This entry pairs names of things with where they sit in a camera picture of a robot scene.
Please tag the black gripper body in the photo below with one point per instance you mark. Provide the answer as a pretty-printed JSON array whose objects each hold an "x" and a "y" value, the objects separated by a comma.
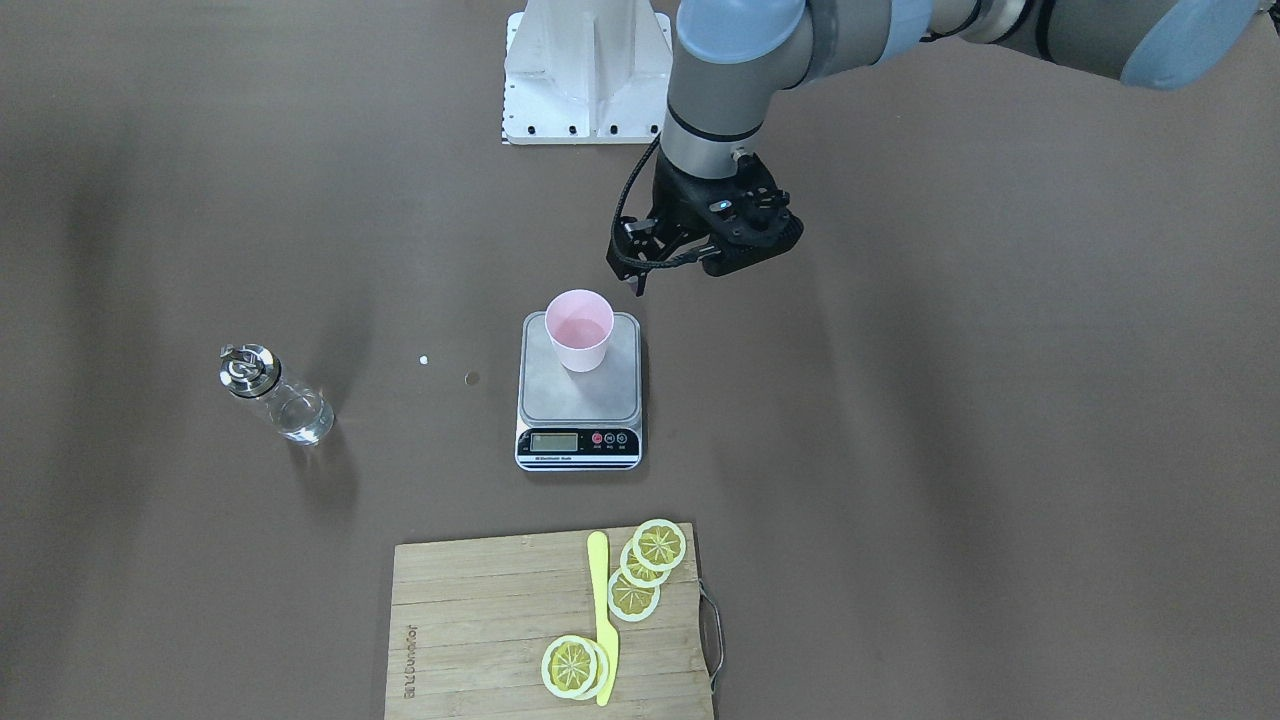
[{"x": 676, "y": 207}]

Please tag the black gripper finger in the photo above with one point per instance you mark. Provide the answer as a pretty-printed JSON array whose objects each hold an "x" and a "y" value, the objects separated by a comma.
[{"x": 631, "y": 261}]

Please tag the glass sauce bottle metal spout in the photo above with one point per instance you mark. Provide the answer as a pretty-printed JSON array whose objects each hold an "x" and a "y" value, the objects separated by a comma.
[{"x": 293, "y": 407}]

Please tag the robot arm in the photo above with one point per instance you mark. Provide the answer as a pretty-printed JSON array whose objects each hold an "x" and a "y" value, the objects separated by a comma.
[{"x": 731, "y": 57}]

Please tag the pink plastic cup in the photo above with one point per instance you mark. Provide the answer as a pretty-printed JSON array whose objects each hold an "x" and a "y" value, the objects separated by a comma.
[{"x": 579, "y": 324}]

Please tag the digital kitchen scale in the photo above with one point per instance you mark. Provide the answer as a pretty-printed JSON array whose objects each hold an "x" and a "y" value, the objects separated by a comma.
[{"x": 580, "y": 421}]

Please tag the yellow plastic knife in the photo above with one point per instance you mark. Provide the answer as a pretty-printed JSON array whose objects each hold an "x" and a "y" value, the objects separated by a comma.
[{"x": 599, "y": 561}]

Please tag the bamboo cutting board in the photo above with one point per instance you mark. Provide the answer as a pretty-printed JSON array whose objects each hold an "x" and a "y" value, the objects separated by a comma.
[{"x": 470, "y": 620}]

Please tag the lemon slice front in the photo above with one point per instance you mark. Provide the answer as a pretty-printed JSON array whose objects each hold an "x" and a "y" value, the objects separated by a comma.
[{"x": 568, "y": 666}]

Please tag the lemon slice behind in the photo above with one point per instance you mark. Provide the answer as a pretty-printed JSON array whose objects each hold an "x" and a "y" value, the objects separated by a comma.
[{"x": 602, "y": 673}]

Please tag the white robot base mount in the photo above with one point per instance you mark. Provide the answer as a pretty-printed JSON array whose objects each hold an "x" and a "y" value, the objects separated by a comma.
[{"x": 585, "y": 72}]

